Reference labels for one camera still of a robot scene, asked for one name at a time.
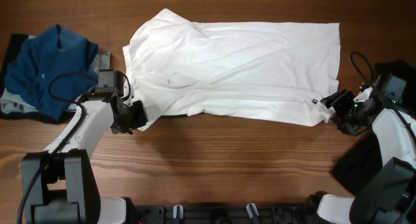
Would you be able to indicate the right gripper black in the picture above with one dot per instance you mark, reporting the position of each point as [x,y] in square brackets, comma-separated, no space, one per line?
[339,102]

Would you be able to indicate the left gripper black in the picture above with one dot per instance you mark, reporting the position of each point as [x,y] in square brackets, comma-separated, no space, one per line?
[141,119]

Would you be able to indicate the white t-shirt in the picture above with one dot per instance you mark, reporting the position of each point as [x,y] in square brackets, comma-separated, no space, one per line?
[256,70]

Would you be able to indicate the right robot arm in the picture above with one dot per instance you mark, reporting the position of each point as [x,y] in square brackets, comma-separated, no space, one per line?
[389,197]

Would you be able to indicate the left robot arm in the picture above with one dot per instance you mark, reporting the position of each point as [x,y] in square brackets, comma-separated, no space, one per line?
[58,183]

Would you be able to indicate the black garment right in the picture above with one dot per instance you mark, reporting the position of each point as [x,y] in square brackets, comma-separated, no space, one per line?
[357,165]

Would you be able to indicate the blue polo shirt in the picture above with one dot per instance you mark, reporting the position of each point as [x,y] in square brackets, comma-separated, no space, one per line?
[25,69]

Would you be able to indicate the light grey folded garment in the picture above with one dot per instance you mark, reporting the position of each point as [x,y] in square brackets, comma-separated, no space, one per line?
[104,60]

